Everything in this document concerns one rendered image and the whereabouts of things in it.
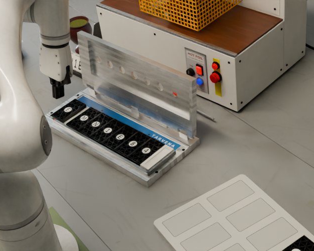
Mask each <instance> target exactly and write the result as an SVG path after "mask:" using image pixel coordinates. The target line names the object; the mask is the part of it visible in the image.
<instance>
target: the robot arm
mask: <svg viewBox="0 0 314 251"><path fill-rule="evenodd" d="M23 22H29V23H36V24H38V26H39V36H40V48H39V67H40V71H41V73H43V74H44V75H46V76H48V77H49V79H50V83H51V85H52V96H53V98H55V99H59V98H61V97H64V85H65V84H66V85H68V84H70V83H71V80H70V77H72V76H73V64H72V56H71V50H70V46H69V41H70V20H69V0H0V96H1V101H0V251H79V247H78V244H77V241H76V239H75V238H74V236H73V235H72V234H71V233H70V232H69V231H68V230H67V229H65V228H64V227H62V226H59V225H56V224H53V221H52V218H51V215H50V212H49V209H48V207H47V204H46V201H45V198H44V195H43V192H42V189H41V187H40V184H39V182H38V180H37V178H36V176H35V175H34V174H33V173H32V172H31V171H30V170H32V169H35V168H37V167H39V166H40V165H42V164H43V163H44V162H45V161H46V160H47V158H48V157H49V155H50V152H51V148H52V145H53V141H52V133H51V127H50V126H49V124H48V121H47V119H46V117H45V115H44V113H43V111H42V109H41V107H40V105H39V104H38V102H37V100H36V98H35V96H34V95H33V93H32V91H31V89H30V87H29V85H28V82H27V80H26V77H25V73H24V69H23V64H22V54H21V46H22V24H23Z"/></svg>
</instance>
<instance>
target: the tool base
mask: <svg viewBox="0 0 314 251"><path fill-rule="evenodd" d="M85 87H86V89H85V90H83V91H80V92H79V93H77V94H79V96H77V94H76V95H75V96H73V97H71V98H70V99H68V100H67V101H65V102H64V103H62V104H61V105H59V106H58V107H56V108H55V109H53V110H52V111H50V112H49V113H47V114H46V115H45V117H46V119H47V121H48V124H49V126H50V127H51V131H52V132H53V133H55V134H57V135H58V136H60V137H62V138H64V139H65V140H67V141H69V142H70V143H72V144H74V145H76V146H77V147H79V148H81V149H82V150H84V151H86V152H88V153H89V154H91V155H93V156H94V157H96V158H98V159H99V160H101V161H103V162H105V163H106V164H108V165H110V166H111V167H113V168H115V169H117V170H118V171H120V172H122V173H123V174H125V175H127V176H129V177H130V178H132V179H134V180H136V181H137V182H139V183H141V184H143V185H144V186H146V187H150V186H151V185H152V184H153V183H154V182H156V181H157V180H158V179H159V178H160V177H161V176H163V175H164V174H165V173H166V172H167V171H169V170H170V169H171V168H172V167H173V166H175V165H176V164H177V163H178V162H179V161H180V160H182V159H183V158H184V157H185V156H186V155H188V154H189V153H190V152H191V151H192V150H194V149H195V148H196V147H197V146H198V145H199V144H200V141H199V138H197V137H195V136H194V137H193V138H191V137H189V136H187V132H185V131H183V130H181V129H180V130H178V131H177V130H175V129H173V128H171V127H169V126H167V127H168V128H164V127H162V126H160V125H158V124H156V123H154V122H152V121H151V118H150V117H148V116H146V115H144V114H142V113H140V112H138V108H136V107H133V106H131V107H128V106H126V105H124V104H122V103H120V102H119V104H120V105H118V104H116V103H114V102H112V101H110V100H108V99H106V98H105V95H104V94H102V93H100V92H98V91H95V90H94V87H93V86H85ZM81 96H85V97H87V98H90V99H92V100H94V101H96V102H98V103H100V104H102V105H104V106H106V107H108V108H109V109H111V110H113V111H115V112H117V113H119V114H121V115H123V116H125V117H127V118H129V119H131V120H133V121H135V122H137V123H139V124H141V125H143V126H145V127H147V128H149V129H151V130H153V131H155V132H157V133H159V134H161V135H163V136H165V137H167V138H169V139H171V140H173V141H175V142H176V143H178V144H180V145H181V147H180V148H179V149H178V150H176V154H175V155H174V156H173V157H172V158H171V159H169V160H168V161H167V162H166V163H164V164H163V165H162V166H161V167H160V168H158V169H157V170H156V171H158V173H155V172H156V171H155V172H154V173H152V174H151V175H150V176H147V175H145V174H144V173H142V172H140V171H138V170H137V169H135V168H133V167H131V166H130V165H128V164H126V163H124V162H123V161H121V160H119V159H117V158H116V157H114V156H112V155H110V154H108V153H107V152H105V151H103V150H102V149H100V148H98V147H96V146H95V145H93V144H91V143H89V142H88V141H86V140H84V139H82V138H80V137H79V136H77V135H75V134H73V133H72V132H70V131H68V130H66V129H65V128H63V127H61V126H59V125H58V124H56V123H54V121H53V119H51V117H50V115H51V112H53V113H54V112H56V111H57V110H59V109H60V108H62V107H63V106H65V105H66V104H68V103H69V102H71V101H72V100H73V99H78V98H80V97H81ZM182 149H185V151H182Z"/></svg>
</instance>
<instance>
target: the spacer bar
mask: <svg viewBox="0 0 314 251"><path fill-rule="evenodd" d="M173 150H174V149H173V148H171V147H170V146H168V145H164V146H163V147H162V148H160V149H159V150H158V151H157V152H155V153H154V154H153V155H152V156H150V157H149V158H148V159H147V160H145V161H144V162H143V163H141V164H140V167H142V168H143V169H145V170H147V171H149V170H150V169H151V168H152V167H154V166H155V165H156V164H157V163H159V162H160V161H161V160H162V159H163V158H165V157H166V156H167V155H168V154H169V153H171V152H172V151H173Z"/></svg>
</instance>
